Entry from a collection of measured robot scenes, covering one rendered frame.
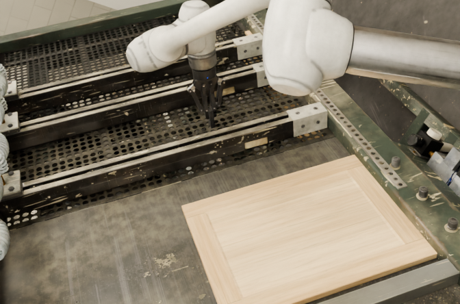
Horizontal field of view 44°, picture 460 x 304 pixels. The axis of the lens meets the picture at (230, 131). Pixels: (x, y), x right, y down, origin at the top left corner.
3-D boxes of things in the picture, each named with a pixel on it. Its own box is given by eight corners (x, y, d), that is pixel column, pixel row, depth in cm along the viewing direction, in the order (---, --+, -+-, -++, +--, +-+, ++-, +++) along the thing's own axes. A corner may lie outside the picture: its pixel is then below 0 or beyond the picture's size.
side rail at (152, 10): (225, 13, 287) (223, -7, 281) (3, 64, 266) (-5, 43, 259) (220, 7, 294) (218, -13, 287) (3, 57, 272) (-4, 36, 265)
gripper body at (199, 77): (212, 56, 182) (215, 81, 188) (187, 62, 181) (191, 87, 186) (219, 67, 177) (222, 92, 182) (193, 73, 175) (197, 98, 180)
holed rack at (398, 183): (407, 187, 160) (407, 185, 159) (398, 190, 159) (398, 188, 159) (226, -15, 288) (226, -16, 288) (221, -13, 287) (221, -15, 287)
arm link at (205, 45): (204, 37, 181) (170, 52, 175) (197, -9, 172) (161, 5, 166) (224, 48, 174) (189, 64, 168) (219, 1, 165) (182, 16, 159)
